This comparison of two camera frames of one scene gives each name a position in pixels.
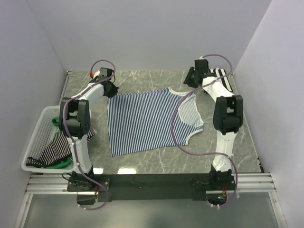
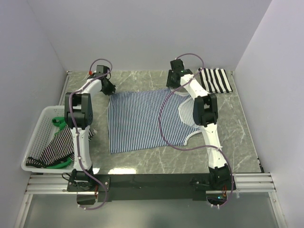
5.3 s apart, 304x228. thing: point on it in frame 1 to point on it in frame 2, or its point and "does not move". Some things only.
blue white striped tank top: x=151 y=118 does not move
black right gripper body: x=190 y=78 to x=169 y=80
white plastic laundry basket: x=45 y=132 does not move
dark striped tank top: x=59 y=149 does not move
